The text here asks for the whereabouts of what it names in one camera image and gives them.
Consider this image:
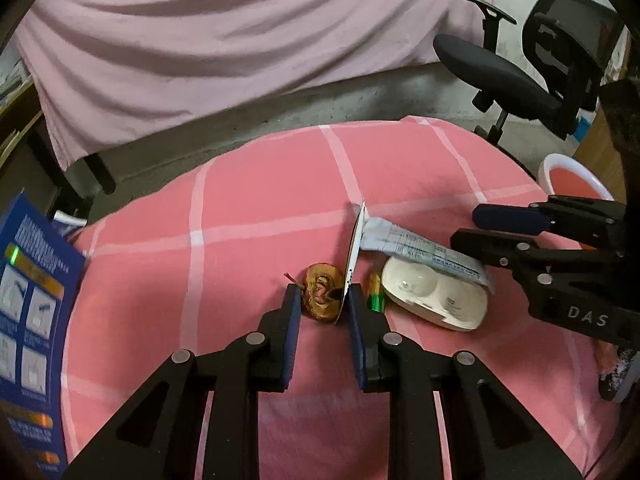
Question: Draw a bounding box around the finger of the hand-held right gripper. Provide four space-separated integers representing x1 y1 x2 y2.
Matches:
472 194 627 252
449 228 622 307

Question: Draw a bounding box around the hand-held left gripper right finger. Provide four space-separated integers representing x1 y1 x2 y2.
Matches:
346 282 573 480

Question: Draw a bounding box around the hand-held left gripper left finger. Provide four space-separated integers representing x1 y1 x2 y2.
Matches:
65 284 303 480

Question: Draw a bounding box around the yellow green battery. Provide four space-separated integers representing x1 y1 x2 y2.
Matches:
368 272 387 314

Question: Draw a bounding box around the brown apple core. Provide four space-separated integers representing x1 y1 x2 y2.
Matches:
284 262 346 324

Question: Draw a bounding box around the red bucket with white rim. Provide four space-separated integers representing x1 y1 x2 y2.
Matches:
537 153 614 202

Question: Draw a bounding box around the white paper card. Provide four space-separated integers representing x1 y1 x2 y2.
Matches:
337 201 368 326

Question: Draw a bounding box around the grey white wrapper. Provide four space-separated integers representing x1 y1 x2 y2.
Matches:
359 217 496 295

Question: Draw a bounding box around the white plastic case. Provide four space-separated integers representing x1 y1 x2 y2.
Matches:
380 255 489 332

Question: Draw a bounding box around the wooden cabinet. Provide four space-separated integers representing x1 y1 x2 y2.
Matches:
572 104 627 197

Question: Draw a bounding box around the black office chair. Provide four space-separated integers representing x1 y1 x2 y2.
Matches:
432 0 627 152

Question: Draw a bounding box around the pink checked blanket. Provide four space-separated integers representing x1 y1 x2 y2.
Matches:
59 115 627 480

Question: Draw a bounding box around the black metal stand leg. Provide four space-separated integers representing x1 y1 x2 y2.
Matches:
62 152 119 212

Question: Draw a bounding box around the blue cardboard box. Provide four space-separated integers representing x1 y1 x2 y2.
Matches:
0 189 87 480

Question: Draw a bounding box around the pink hanging sheet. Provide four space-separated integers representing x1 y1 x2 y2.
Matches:
14 0 497 171

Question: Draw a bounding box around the stack of papers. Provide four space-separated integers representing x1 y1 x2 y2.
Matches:
0 56 34 102

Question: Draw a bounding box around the wooden wall shelf desk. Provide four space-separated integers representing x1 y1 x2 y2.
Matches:
0 74 47 162

